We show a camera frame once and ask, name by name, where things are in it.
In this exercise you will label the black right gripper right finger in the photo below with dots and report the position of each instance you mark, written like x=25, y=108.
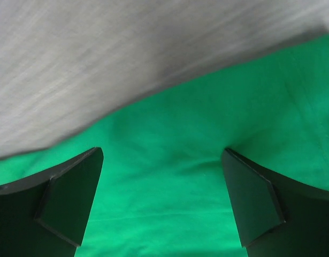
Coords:
x=274, y=214

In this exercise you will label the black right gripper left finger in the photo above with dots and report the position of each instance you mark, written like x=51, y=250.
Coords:
x=46, y=214

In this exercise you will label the green t shirt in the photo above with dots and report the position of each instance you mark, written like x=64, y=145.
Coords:
x=162, y=191

